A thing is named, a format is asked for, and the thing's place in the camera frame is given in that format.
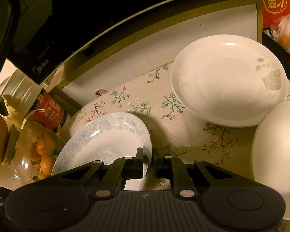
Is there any white rose-pattern plate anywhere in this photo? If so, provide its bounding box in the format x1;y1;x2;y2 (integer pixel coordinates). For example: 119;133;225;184
170;35;289;127

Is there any glass jar of kumquats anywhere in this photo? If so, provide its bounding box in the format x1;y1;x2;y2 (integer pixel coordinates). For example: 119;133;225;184
0;109;65;190

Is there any red label jar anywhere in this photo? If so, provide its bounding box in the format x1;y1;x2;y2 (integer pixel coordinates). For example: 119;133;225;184
0;70;71;131

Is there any black microwave oven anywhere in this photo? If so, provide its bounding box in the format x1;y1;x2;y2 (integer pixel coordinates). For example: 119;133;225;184
0;0;247;87

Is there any blue patterned plate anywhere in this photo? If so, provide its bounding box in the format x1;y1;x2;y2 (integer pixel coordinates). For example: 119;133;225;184
52;112;152;191

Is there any plastic bag of oranges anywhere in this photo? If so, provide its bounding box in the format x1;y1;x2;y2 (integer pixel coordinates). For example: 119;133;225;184
270;14;290;54

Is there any large white bowl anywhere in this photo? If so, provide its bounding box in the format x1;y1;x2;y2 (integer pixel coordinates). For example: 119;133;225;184
252;102;290;220

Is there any floral tablecloth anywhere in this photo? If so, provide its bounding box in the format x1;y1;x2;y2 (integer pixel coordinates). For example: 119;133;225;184
68;61;290;189

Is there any red gift box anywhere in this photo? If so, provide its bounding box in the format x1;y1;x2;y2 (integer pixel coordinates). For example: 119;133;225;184
262;0;290;29

